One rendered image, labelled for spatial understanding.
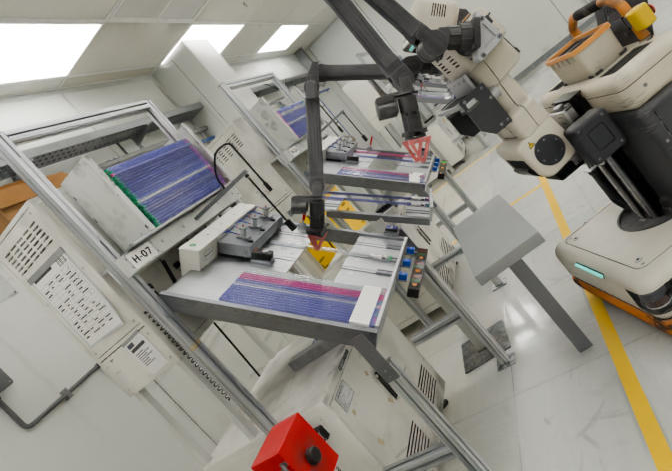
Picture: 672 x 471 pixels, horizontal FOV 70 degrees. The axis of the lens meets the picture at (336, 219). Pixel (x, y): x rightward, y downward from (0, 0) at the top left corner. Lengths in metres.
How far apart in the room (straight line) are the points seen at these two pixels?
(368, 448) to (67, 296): 1.13
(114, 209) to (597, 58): 1.66
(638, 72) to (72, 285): 1.91
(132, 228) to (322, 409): 0.86
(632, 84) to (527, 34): 7.60
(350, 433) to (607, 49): 1.50
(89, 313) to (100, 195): 0.41
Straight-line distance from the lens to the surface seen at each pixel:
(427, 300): 3.04
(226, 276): 1.74
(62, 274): 1.88
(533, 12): 9.29
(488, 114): 1.68
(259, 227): 1.95
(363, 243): 1.98
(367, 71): 1.95
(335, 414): 1.67
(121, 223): 1.77
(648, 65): 1.75
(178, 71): 5.35
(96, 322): 1.90
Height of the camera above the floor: 1.19
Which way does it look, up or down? 6 degrees down
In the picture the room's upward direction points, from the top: 41 degrees counter-clockwise
